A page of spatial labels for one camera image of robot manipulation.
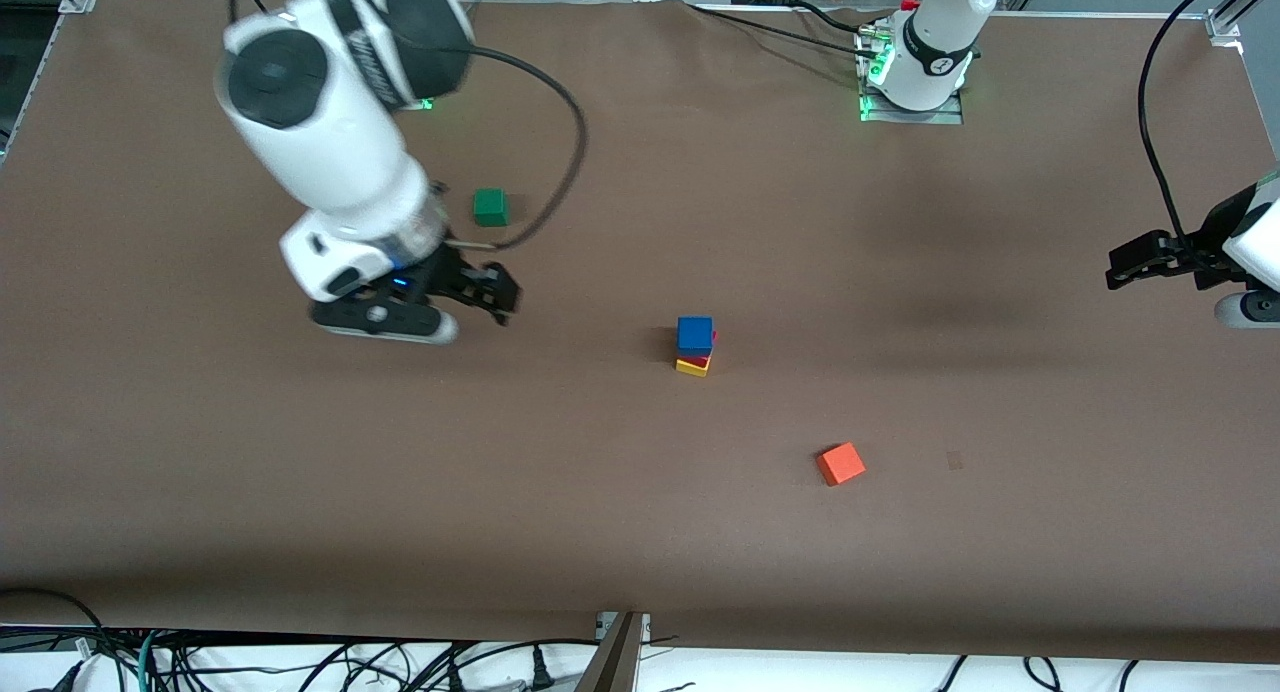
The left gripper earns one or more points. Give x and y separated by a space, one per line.
1199 253

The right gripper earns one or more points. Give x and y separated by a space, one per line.
455 272

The blue block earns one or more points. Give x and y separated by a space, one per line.
695 336

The red block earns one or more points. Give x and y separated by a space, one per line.
695 359

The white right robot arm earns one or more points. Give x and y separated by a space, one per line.
320 142

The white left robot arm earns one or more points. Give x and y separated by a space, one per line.
940 32

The green block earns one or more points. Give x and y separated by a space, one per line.
490 208

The yellow block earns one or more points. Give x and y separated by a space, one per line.
692 369

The brown table cover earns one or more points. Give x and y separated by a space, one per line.
640 532

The orange block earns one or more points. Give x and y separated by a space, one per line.
841 464

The black power plug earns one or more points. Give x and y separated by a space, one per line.
541 672

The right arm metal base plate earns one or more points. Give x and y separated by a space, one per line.
425 103

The aluminium corner bracket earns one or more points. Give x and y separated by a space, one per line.
1222 24
78 0

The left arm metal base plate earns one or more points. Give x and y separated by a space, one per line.
950 117

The metal frame strut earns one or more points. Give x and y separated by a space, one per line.
615 662

